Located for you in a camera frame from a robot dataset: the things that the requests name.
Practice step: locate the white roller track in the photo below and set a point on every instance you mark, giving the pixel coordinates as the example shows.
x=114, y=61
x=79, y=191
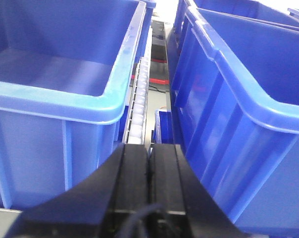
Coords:
x=135, y=126

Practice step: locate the lower blue plastic bin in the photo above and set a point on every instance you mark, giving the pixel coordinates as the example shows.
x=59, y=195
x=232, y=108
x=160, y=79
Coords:
x=163, y=132

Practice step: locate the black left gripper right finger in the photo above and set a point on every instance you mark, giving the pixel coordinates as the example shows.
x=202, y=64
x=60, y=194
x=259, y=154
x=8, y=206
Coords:
x=191, y=211

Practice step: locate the red metal frame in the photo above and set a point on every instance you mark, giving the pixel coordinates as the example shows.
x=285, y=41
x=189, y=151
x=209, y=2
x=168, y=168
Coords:
x=151, y=70

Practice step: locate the large blue plastic bin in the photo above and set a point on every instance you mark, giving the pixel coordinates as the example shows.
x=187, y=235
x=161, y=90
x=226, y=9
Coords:
x=65, y=71

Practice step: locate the right blue plastic bin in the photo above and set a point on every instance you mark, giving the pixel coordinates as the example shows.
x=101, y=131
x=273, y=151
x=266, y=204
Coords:
x=236, y=98

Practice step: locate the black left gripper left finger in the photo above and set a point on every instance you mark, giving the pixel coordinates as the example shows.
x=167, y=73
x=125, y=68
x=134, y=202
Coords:
x=94, y=208

